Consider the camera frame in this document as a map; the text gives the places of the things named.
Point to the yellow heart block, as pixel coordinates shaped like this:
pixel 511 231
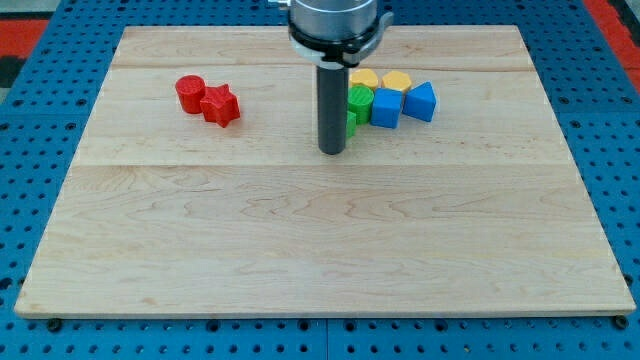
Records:
pixel 364 77

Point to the green star block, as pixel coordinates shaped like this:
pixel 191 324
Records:
pixel 351 124

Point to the blue triangular prism block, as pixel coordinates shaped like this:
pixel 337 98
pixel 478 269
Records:
pixel 420 102

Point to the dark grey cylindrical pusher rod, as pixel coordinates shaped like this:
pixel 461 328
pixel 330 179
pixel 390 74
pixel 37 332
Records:
pixel 332 108

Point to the red cylinder block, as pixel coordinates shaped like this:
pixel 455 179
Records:
pixel 190 90

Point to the light wooden board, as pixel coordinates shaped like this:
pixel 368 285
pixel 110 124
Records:
pixel 479 213

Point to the red star block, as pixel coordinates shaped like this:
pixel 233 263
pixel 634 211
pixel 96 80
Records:
pixel 220 105

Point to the yellow hexagon block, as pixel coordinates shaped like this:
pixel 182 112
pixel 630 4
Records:
pixel 397 80

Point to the green cylinder block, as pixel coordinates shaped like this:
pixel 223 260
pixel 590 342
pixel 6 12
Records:
pixel 360 99

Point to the blue cube block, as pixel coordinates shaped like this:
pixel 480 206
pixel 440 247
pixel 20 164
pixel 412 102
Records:
pixel 386 108

